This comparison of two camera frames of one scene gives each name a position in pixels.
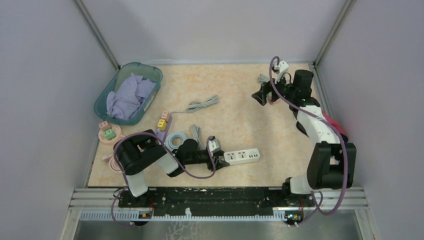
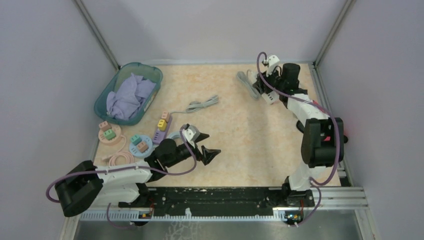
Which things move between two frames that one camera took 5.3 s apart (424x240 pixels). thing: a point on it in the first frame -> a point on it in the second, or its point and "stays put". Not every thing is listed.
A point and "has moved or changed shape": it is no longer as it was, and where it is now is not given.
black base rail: (220, 201) stays put
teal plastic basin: (118, 79) stays put
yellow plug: (162, 125) stays put
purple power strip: (163, 134) stays put
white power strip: (241, 156) has moved or changed shape
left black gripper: (220, 163) -> (208, 154)
